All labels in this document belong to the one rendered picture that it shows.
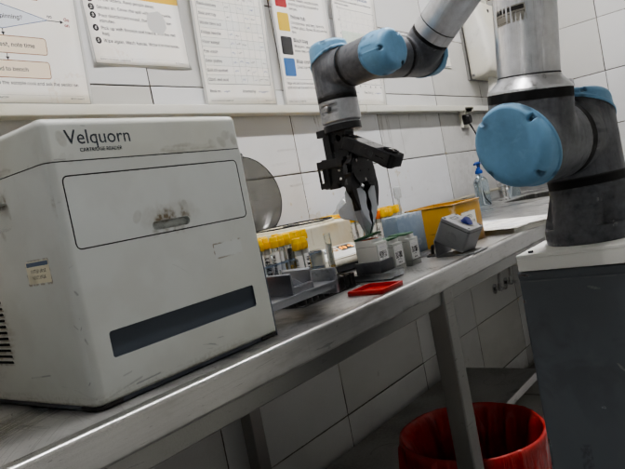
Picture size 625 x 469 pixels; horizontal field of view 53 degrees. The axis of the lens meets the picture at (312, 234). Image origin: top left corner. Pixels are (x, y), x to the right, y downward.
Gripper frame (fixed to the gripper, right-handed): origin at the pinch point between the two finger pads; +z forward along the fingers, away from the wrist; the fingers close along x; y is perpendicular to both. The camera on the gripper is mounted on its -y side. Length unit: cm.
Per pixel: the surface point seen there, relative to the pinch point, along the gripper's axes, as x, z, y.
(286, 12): -61, -66, 55
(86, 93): 15, -40, 57
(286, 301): 33.4, 6.2, -5.4
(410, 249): -12.1, 6.6, -0.5
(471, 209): -41.4, 2.3, -1.8
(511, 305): -202, 64, 57
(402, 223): -19.5, 1.6, 4.6
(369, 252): 2.0, 4.5, 0.1
